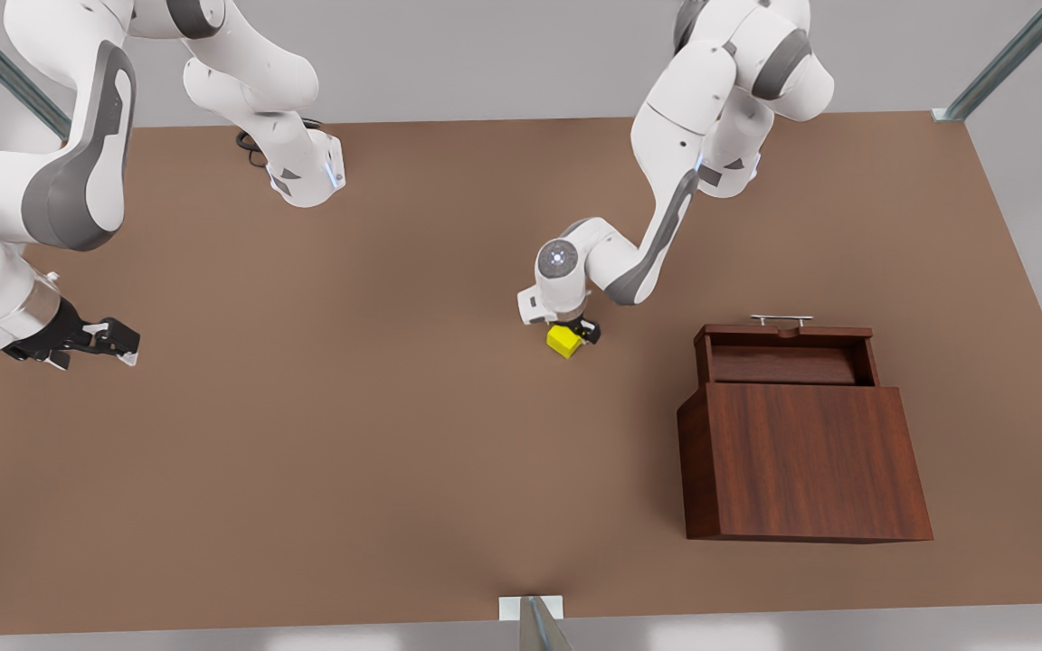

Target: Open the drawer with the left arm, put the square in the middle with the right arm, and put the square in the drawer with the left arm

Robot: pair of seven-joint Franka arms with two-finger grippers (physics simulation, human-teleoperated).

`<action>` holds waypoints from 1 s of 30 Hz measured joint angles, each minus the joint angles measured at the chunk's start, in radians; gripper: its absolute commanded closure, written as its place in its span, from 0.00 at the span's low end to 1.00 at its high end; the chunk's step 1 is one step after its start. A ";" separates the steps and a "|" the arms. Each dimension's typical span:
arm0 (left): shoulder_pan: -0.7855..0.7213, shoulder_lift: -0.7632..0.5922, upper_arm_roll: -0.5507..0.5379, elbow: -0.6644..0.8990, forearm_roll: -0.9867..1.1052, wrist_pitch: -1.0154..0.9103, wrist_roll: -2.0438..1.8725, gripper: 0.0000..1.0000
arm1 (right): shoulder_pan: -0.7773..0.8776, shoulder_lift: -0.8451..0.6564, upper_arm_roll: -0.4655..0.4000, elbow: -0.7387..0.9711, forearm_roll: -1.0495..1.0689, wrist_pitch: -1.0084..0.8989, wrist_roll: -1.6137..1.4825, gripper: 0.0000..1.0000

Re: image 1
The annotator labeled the yellow square block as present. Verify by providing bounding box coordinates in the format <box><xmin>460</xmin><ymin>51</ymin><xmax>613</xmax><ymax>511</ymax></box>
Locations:
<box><xmin>546</xmin><ymin>325</ymin><xmax>586</xmax><ymax>360</ymax></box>

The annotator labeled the wooden drawer with silver handle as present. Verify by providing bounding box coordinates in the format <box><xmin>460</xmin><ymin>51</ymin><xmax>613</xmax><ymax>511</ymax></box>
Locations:
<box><xmin>694</xmin><ymin>314</ymin><xmax>881</xmax><ymax>389</ymax></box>

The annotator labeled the black cable loop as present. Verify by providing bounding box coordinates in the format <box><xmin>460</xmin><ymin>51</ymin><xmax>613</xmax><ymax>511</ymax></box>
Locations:
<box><xmin>235</xmin><ymin>117</ymin><xmax>325</xmax><ymax>170</ymax></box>

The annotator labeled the silver frame post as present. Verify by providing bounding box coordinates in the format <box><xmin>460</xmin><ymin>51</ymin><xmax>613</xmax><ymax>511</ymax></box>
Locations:
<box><xmin>0</xmin><ymin>3</ymin><xmax>72</xmax><ymax>142</ymax></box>
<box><xmin>932</xmin><ymin>0</ymin><xmax>1042</xmax><ymax>124</ymax></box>
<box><xmin>497</xmin><ymin>595</ymin><xmax>574</xmax><ymax>651</ymax></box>

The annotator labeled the dark wooden cabinet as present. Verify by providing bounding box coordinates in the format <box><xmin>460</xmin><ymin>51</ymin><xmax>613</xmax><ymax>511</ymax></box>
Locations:
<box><xmin>677</xmin><ymin>382</ymin><xmax>934</xmax><ymax>544</ymax></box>

